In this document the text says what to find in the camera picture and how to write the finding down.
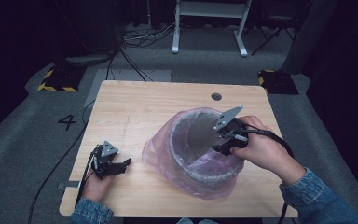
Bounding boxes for person's left hand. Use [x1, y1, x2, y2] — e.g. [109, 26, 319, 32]
[81, 174, 115, 204]

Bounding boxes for right hand-held gripper black cable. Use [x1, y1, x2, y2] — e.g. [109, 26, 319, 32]
[241, 127, 295, 224]

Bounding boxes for bundle of floor cables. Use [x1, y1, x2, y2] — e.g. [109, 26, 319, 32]
[120, 21, 181, 49]

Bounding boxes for hand-held gripper black cable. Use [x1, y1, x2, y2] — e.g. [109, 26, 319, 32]
[74, 146, 102, 208]
[241, 127, 295, 224]

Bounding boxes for grey upright column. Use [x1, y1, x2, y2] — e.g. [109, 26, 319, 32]
[281, 0, 339, 75]

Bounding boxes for pink plastic bag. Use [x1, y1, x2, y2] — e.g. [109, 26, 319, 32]
[141, 106, 246, 201]

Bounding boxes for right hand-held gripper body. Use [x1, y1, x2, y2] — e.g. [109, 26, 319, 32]
[213, 105, 250, 149]

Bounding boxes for left hand-held gripper black cable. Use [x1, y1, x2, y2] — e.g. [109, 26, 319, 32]
[74, 146, 102, 208]

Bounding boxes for black yellow striped base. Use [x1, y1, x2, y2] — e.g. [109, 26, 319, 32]
[257, 69, 300, 95]
[36, 63, 87, 92]

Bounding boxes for person's legs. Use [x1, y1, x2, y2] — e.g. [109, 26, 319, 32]
[176, 217, 218, 224]

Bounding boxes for grey table bracket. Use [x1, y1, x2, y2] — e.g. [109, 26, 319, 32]
[57, 180, 82, 190]

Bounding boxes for thin black floor cable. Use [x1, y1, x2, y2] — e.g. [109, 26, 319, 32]
[105, 46, 155, 82]

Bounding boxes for dark folding stand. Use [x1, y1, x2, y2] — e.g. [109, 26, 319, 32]
[250, 12, 296, 57]

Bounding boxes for long black floor cable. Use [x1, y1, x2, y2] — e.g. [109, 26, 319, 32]
[27, 98, 97, 224]

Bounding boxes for white metal stand frame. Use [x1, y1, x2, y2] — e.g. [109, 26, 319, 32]
[171, 0, 254, 58]

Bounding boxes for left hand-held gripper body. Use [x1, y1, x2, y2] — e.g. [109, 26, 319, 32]
[91, 140, 119, 180]

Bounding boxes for green plastic bin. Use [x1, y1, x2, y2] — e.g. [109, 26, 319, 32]
[169, 108, 245, 188]

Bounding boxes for person's right hand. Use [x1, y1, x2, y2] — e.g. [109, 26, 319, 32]
[229, 115, 307, 186]

